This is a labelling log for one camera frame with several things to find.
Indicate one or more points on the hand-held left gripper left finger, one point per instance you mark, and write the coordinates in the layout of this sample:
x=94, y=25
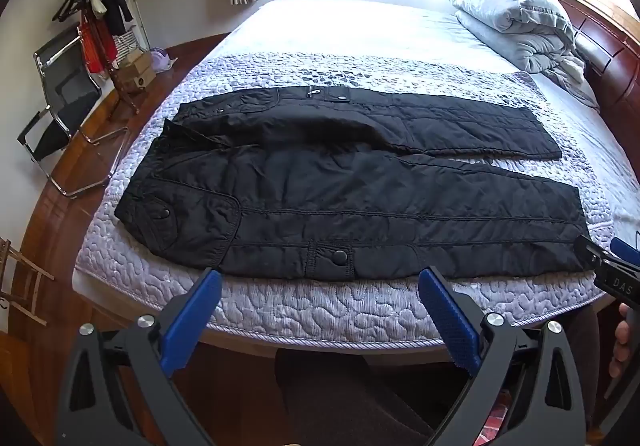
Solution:
x=200, y=311

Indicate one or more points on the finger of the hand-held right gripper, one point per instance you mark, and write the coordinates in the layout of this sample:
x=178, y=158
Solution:
x=590, y=253
x=627, y=250

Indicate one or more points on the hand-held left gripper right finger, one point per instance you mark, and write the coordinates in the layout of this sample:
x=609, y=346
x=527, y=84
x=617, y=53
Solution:
x=450, y=321

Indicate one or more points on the black quilted pants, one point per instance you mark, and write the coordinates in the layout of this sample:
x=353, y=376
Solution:
x=350, y=206

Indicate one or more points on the person's right hand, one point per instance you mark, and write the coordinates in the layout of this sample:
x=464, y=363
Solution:
x=621, y=336

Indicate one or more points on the small wooden stand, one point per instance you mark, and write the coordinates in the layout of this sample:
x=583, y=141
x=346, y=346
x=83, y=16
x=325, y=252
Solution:
x=22, y=276

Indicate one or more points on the wooden headboard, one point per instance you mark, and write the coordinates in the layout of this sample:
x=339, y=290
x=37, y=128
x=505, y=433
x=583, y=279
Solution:
x=615, y=50

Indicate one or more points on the cardboard boxes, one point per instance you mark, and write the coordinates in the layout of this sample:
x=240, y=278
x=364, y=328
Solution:
x=137, y=75

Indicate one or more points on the wooden coat rack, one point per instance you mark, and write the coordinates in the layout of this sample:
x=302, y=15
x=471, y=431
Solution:
x=120, y=80

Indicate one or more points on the folded grey duvet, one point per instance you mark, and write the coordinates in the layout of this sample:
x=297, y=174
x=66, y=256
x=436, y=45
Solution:
x=510, y=15

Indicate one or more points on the small purple white object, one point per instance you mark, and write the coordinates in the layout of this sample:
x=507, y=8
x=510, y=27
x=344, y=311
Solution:
x=162, y=60

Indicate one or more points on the white drying rack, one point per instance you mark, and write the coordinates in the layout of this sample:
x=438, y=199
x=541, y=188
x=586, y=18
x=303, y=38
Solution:
x=125, y=43

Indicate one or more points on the red hanging garment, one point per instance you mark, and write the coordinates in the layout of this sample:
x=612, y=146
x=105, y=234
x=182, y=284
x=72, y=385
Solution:
x=95, y=50

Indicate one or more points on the bed with quilted lilac cover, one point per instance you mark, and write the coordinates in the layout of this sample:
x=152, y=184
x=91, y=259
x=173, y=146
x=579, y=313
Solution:
x=350, y=50

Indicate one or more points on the black clothes hangers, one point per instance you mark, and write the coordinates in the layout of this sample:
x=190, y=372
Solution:
x=70, y=5

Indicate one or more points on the black chrome frame chair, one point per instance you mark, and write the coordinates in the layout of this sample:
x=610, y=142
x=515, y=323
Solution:
x=70, y=110

